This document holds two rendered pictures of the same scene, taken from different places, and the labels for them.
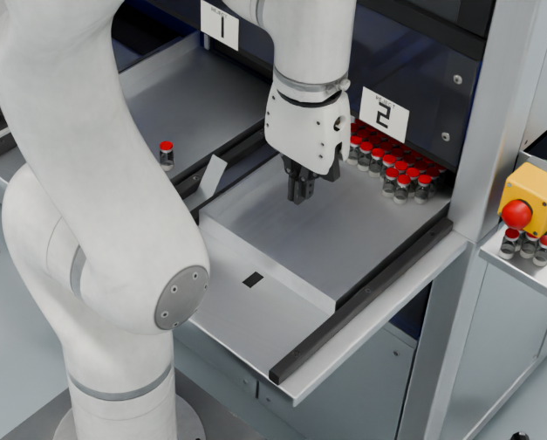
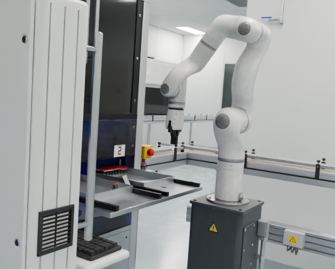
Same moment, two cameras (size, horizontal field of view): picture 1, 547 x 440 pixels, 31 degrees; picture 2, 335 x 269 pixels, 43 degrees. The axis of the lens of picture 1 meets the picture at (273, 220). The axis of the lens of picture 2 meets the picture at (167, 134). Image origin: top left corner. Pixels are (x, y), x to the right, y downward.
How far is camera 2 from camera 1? 2.41 m
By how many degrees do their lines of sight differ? 91
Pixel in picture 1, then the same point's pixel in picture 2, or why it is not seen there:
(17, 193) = (235, 112)
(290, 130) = (179, 120)
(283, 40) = (183, 93)
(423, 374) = (133, 236)
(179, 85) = not seen: hidden behind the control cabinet
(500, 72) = (140, 119)
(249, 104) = not seen: hidden behind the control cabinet
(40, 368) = not seen: outside the picture
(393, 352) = (125, 238)
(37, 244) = (243, 118)
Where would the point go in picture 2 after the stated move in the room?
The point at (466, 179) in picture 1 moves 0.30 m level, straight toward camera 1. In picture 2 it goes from (137, 155) to (192, 159)
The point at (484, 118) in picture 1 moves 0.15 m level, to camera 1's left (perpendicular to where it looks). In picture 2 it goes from (139, 133) to (140, 136)
